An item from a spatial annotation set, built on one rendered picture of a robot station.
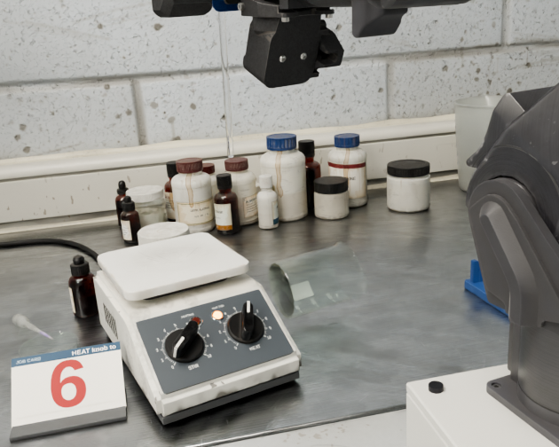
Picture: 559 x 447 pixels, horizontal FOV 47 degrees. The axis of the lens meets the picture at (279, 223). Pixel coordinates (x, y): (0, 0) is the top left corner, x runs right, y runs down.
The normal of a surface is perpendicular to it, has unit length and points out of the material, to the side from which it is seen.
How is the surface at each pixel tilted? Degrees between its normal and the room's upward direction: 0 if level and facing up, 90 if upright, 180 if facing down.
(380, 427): 0
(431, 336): 0
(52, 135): 90
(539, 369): 90
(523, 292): 80
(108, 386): 40
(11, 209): 90
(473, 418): 0
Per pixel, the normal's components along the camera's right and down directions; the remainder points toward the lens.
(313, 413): -0.06, -0.95
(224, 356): 0.18, -0.70
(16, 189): 0.22, 0.29
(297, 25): 0.56, 0.58
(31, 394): 0.11, -0.54
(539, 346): -0.89, 0.19
